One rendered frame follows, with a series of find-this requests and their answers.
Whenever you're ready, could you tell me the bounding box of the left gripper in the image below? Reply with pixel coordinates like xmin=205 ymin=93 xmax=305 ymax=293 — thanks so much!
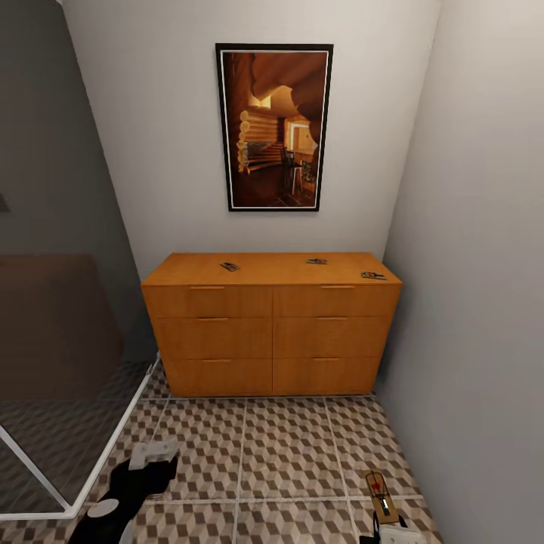
xmin=110 ymin=455 xmax=178 ymax=502

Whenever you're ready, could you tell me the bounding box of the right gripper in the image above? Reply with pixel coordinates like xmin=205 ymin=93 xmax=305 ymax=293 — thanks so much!
xmin=360 ymin=512 xmax=407 ymax=544

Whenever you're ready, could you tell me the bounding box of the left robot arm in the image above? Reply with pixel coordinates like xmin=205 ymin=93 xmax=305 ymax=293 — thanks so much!
xmin=68 ymin=441 xmax=178 ymax=544

